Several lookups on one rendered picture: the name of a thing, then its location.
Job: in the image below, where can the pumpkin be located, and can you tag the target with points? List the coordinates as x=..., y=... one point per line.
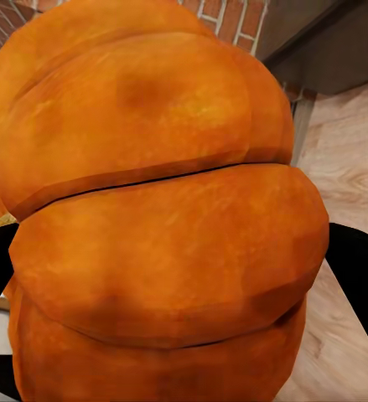
x=165, y=244

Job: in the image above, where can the wood fireplace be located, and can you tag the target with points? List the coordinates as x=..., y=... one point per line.
x=301, y=111

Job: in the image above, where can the cabinet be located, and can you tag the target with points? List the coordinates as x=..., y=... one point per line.
x=321, y=45

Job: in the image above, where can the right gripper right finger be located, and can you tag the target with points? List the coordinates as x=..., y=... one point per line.
x=347, y=256

